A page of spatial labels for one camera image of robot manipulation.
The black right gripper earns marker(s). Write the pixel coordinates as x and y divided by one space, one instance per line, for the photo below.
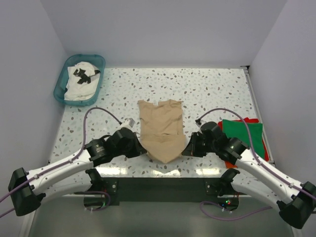
191 150

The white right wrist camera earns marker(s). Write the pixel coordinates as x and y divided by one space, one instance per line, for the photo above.
199 122

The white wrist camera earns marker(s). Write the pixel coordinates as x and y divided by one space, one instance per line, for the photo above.
128 123
199 122

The teal plastic basket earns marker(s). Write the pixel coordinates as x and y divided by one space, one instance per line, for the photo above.
60 88

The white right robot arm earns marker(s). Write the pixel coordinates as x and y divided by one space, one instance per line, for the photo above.
293 200

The green folded t shirt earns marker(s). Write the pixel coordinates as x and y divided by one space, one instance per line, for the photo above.
238 129

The orange folded t shirt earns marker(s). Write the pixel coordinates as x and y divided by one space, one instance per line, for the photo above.
251 120

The white t shirt black print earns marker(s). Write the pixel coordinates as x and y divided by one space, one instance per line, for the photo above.
83 81

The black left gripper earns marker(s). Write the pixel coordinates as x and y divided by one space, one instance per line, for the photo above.
138 149

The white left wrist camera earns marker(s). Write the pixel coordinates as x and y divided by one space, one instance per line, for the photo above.
128 123

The beige t shirt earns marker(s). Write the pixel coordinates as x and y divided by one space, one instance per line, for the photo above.
162 133

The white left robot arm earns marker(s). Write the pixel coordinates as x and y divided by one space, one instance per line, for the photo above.
28 189

